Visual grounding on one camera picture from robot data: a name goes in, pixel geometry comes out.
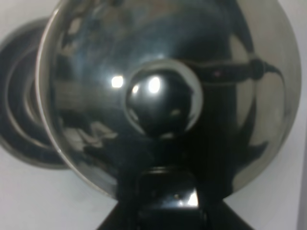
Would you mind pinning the stainless steel teapot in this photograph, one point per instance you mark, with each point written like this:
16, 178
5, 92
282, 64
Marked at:
168, 106

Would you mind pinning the steel saucer under teapot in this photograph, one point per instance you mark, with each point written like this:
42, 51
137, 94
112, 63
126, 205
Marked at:
22, 133

